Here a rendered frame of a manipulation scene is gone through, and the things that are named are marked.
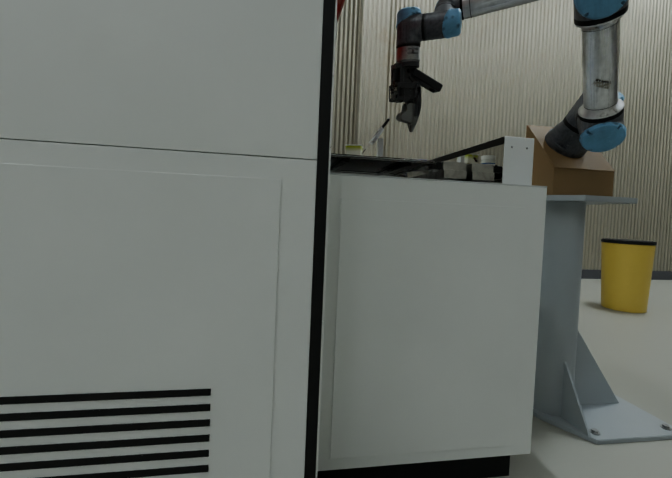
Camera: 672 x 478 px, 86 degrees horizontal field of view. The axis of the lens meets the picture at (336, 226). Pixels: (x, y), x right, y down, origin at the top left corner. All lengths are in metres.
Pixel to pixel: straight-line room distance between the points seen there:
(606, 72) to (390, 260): 0.81
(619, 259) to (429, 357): 3.00
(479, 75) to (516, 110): 0.65
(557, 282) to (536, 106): 4.07
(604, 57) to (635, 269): 2.77
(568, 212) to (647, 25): 5.45
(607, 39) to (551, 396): 1.18
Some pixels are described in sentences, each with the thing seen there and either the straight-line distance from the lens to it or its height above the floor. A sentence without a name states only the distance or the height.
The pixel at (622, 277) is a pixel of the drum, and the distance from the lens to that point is 3.89.
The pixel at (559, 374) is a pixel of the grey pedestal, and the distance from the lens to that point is 1.64.
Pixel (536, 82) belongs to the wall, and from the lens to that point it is 5.52.
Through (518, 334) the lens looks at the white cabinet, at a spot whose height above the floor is 0.42.
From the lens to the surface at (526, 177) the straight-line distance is 1.17.
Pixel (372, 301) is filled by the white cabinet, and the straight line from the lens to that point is 0.93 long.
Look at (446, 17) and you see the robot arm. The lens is 1.26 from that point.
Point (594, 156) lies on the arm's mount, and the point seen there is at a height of 0.98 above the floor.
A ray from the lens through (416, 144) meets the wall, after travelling 4.55.
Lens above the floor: 0.72
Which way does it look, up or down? 2 degrees down
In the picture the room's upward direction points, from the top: 2 degrees clockwise
